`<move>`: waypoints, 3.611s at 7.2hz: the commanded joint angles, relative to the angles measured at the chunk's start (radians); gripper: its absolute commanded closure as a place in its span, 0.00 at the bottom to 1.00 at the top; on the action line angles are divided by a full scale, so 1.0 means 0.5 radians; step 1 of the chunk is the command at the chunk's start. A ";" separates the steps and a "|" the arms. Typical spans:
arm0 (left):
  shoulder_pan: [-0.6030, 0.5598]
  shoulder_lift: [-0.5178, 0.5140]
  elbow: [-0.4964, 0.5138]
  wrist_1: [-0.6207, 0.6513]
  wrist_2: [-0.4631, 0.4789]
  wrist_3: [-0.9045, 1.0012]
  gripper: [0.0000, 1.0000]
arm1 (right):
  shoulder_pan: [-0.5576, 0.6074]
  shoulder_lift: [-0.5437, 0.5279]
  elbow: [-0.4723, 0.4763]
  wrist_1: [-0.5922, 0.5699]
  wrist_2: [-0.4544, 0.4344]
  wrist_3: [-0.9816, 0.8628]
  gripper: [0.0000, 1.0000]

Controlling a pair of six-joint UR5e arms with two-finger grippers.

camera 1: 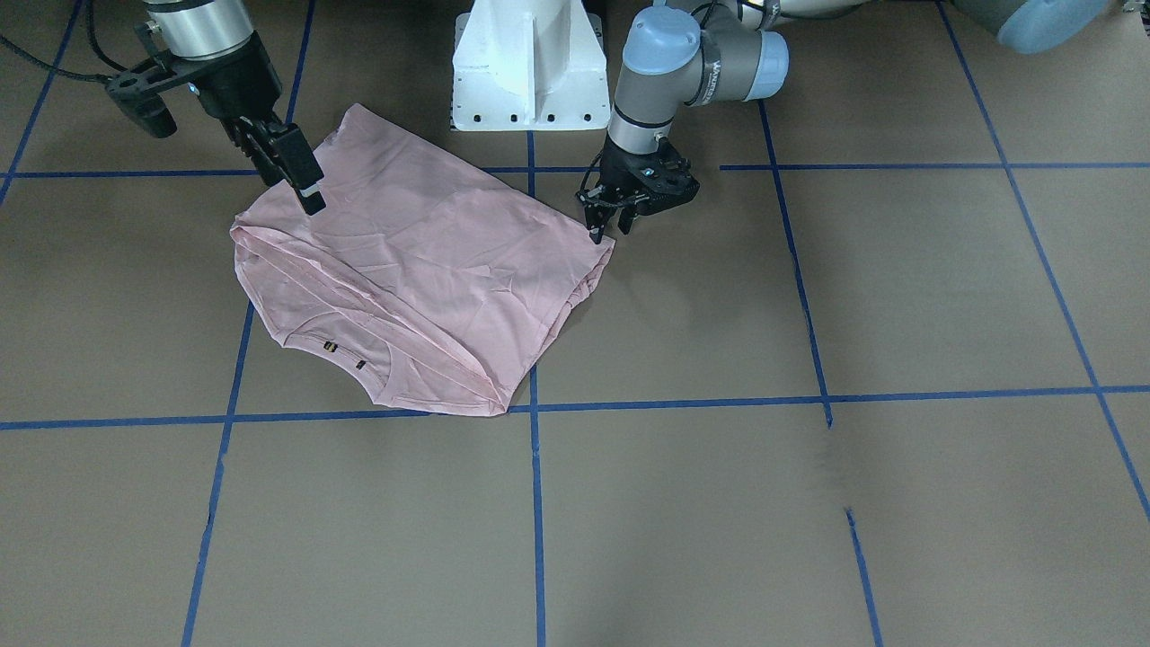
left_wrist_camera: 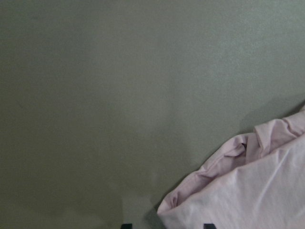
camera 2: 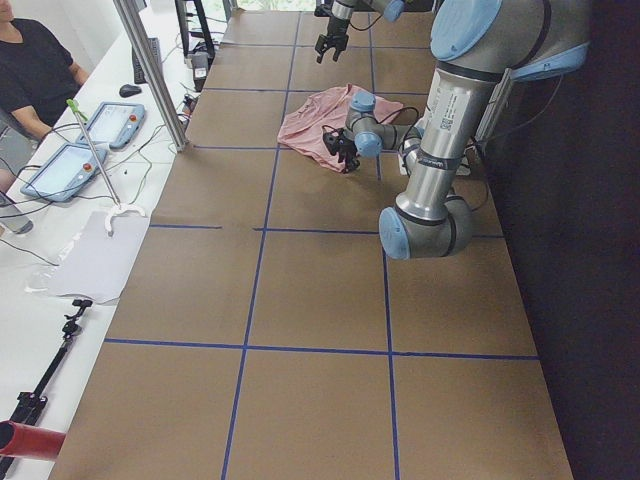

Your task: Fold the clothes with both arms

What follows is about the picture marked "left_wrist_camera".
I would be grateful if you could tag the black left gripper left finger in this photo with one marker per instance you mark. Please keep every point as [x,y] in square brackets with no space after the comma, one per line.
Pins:
[126,226]

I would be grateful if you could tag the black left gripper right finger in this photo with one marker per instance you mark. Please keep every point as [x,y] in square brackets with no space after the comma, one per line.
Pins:
[209,226]

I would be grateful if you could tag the pink Snoopy t-shirt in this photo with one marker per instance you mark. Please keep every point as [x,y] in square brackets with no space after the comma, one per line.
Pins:
[253,181]

